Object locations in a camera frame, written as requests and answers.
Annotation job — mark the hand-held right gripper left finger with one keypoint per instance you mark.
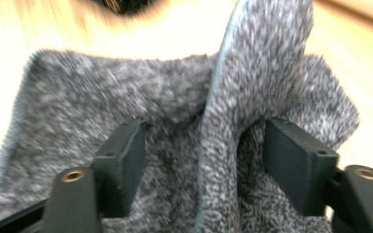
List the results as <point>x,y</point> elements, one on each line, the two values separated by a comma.
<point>123,168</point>

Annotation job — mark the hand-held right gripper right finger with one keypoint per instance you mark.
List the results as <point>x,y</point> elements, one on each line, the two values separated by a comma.
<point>298,168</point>

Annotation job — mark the grey cloth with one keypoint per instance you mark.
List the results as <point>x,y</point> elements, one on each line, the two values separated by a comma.
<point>87,106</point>

